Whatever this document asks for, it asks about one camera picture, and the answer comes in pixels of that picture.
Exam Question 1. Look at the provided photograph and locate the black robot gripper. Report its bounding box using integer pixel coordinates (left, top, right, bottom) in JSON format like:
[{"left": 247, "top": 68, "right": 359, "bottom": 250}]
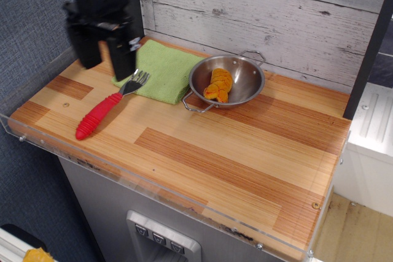
[{"left": 63, "top": 0, "right": 141, "bottom": 80}]

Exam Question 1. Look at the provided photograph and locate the red handled metal fork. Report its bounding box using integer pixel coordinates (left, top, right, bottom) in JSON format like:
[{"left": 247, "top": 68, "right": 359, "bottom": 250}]
[{"left": 75, "top": 69, "right": 150, "bottom": 141}]

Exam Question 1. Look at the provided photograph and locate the green folded cloth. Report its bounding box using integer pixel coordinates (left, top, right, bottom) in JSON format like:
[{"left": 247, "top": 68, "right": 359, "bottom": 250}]
[{"left": 111, "top": 39, "right": 206, "bottom": 106}]

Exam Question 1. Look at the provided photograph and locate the orange knitted toy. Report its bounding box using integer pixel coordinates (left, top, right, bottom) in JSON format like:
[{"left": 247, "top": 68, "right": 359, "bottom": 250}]
[{"left": 203, "top": 68, "right": 233, "bottom": 103}]

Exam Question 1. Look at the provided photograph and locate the silver dispenser panel with buttons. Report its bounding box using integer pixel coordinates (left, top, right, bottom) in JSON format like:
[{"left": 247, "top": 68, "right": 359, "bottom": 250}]
[{"left": 126, "top": 210, "right": 202, "bottom": 261}]

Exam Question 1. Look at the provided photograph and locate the yellow object at corner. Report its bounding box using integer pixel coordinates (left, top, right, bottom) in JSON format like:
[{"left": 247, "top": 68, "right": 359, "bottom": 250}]
[{"left": 22, "top": 248, "right": 55, "bottom": 262}]

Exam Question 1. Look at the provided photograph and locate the white ribbed cabinet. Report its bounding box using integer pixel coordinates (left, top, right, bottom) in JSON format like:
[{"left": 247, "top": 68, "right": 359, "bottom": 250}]
[{"left": 332, "top": 83, "right": 392, "bottom": 216}]

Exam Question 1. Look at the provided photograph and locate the dark left vertical post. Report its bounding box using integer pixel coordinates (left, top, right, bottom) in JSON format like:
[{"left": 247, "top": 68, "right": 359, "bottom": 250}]
[{"left": 129, "top": 0, "right": 144, "bottom": 38}]

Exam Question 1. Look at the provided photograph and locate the dark vertical post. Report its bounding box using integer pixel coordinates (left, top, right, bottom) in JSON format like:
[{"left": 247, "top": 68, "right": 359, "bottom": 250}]
[
  {"left": 343, "top": 0, "right": 392, "bottom": 120},
  {"left": 129, "top": 0, "right": 144, "bottom": 38}
]

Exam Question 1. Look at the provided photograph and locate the steel two-handled bowl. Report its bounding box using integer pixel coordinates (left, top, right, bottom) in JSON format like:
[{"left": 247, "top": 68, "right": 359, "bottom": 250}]
[{"left": 182, "top": 50, "right": 266, "bottom": 113}]

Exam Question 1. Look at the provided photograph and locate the dark right vertical post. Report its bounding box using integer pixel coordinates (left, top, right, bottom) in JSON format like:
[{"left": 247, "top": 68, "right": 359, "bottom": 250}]
[{"left": 343, "top": 0, "right": 392, "bottom": 120}]

